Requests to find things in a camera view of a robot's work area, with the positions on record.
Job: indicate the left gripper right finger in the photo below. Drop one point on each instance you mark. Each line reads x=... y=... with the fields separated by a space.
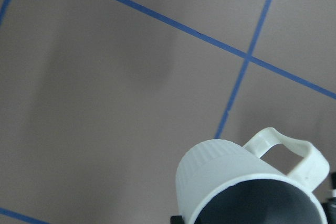
x=329 y=206

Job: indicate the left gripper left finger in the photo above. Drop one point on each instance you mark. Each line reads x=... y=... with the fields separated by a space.
x=178 y=219

